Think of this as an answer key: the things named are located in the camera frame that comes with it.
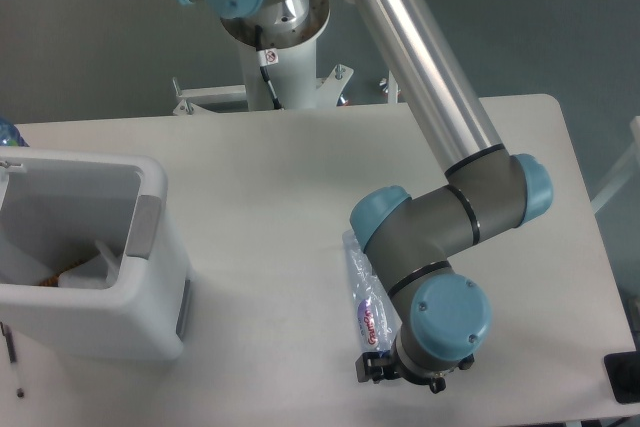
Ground black pen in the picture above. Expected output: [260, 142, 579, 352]
[1, 323, 25, 399]

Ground white levelling foot bracket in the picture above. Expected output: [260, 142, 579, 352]
[378, 70, 402, 104]

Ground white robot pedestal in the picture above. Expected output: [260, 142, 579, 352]
[171, 0, 355, 117]

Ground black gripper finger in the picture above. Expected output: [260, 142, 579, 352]
[355, 351, 395, 384]

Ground black device at table edge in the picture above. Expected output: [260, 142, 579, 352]
[604, 351, 639, 405]

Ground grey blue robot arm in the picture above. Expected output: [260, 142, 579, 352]
[176, 0, 553, 393]

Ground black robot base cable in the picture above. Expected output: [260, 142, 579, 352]
[253, 24, 285, 111]

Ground white trash can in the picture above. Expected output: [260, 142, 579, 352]
[1, 147, 192, 361]

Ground blue bottle at left edge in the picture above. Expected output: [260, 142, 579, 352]
[0, 117, 29, 147]

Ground colourful trash in bin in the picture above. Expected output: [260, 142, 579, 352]
[38, 259, 87, 287]

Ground white paper tissue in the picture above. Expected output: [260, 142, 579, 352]
[58, 240, 122, 290]

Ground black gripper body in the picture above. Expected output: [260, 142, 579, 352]
[391, 354, 474, 393]

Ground clear plastic water bottle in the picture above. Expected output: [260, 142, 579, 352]
[342, 230, 397, 353]

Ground white frame at right edge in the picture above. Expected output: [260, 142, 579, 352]
[590, 116, 639, 214]

